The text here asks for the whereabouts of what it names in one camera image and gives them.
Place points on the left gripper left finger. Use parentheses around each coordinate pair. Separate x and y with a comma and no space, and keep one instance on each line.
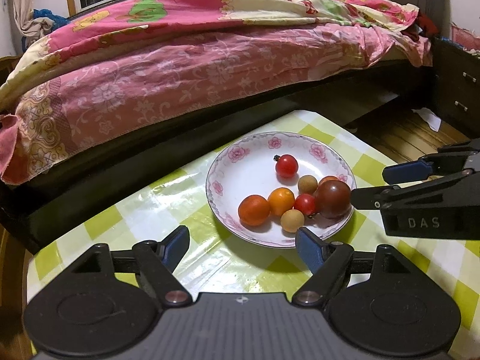
(156,262)

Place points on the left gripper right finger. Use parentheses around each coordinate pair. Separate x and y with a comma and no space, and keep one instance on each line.
(328,263)

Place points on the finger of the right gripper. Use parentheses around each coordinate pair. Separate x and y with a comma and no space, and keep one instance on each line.
(440,164)
(459,189)

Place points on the dark purple tomato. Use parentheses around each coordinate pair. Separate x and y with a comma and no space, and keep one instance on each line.
(333,199)

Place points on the orange tangerine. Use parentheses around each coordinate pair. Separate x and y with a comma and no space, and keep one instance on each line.
(254,210)
(327,178)

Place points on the tan longan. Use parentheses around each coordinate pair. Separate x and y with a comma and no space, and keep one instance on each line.
(307,184)
(291,221)

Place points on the red cherry tomato with stem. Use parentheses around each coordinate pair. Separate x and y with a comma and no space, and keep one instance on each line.
(306,204)

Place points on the white paper on floor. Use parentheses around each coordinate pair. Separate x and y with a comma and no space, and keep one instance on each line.
(430,118)

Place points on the green checkered tablecloth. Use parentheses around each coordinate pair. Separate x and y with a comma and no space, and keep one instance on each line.
(218,261)

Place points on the tan longan in plate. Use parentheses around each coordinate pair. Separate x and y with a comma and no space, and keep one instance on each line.
(307,184)

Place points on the yellow-orange kumquat in plate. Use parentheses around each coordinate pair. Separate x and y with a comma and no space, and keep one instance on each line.
(280,201)

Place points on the dark nightstand with drawers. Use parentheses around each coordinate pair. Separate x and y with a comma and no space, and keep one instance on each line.
(458,79)

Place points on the pink floral bed sheet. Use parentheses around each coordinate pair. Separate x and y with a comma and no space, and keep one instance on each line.
(91,105)

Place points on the colourful cartoon quilt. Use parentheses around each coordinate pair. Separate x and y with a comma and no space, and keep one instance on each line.
(101,34)

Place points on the beige curtain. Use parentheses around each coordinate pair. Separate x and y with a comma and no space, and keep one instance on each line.
(31,29)

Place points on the dark bed frame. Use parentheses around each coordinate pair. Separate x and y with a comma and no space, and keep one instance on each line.
(50,205)

